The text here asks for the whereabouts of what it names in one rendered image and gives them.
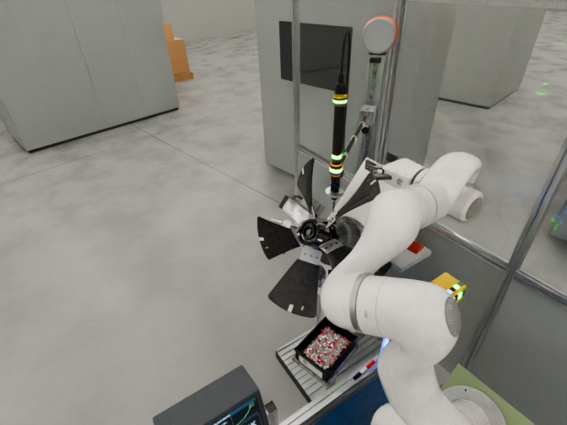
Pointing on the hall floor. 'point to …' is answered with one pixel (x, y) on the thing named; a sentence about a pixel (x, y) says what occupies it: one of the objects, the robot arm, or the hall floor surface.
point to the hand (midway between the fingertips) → (379, 160)
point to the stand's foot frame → (308, 383)
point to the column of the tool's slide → (373, 103)
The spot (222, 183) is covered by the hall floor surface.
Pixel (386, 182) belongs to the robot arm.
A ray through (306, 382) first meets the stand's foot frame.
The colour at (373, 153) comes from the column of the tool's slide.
